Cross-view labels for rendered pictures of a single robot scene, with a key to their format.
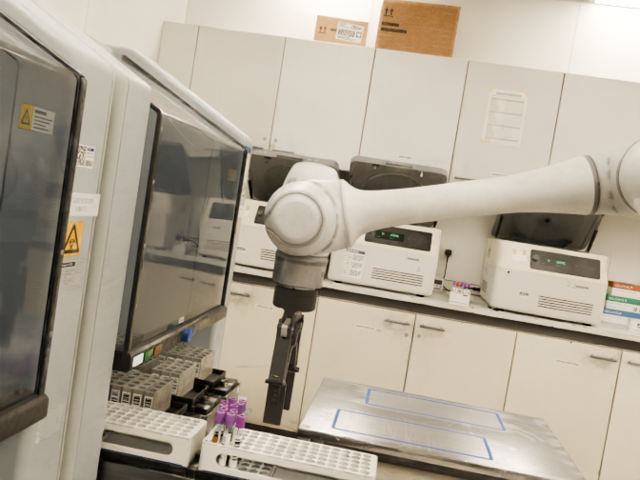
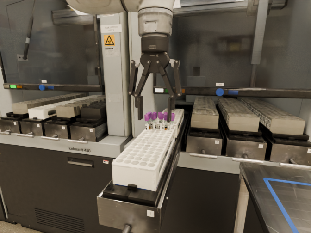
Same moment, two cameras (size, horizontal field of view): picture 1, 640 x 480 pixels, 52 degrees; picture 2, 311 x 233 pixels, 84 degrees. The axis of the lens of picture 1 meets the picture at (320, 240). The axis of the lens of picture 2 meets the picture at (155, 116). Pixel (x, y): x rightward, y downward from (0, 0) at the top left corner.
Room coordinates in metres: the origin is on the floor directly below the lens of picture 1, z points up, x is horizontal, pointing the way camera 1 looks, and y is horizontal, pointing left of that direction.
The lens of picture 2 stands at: (1.20, -0.47, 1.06)
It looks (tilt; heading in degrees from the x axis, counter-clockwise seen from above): 14 degrees down; 98
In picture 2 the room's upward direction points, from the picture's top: straight up
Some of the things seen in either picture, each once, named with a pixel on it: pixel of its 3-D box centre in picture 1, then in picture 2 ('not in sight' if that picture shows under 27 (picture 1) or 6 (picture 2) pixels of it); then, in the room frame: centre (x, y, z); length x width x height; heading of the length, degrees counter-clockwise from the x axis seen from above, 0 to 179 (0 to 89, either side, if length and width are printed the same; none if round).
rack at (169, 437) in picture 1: (118, 430); (170, 121); (1.16, 0.30, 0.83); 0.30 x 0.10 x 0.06; 83
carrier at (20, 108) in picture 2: not in sight; (21, 108); (0.31, 0.39, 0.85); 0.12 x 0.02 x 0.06; 174
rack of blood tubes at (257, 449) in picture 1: (289, 466); (151, 150); (1.12, -0.01, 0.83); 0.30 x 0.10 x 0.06; 83
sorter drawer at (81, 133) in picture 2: not in sight; (114, 116); (0.79, 0.57, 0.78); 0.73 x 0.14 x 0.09; 83
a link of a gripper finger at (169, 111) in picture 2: (284, 390); (169, 109); (1.17, 0.02, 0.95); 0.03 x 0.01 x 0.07; 83
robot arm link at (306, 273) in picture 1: (299, 270); (155, 26); (1.13, 0.03, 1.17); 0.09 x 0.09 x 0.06
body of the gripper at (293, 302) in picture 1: (292, 312); (154, 55); (1.13, 0.03, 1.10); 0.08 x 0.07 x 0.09; 173
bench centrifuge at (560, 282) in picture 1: (544, 249); not in sight; (3.60, -1.22, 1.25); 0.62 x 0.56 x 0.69; 173
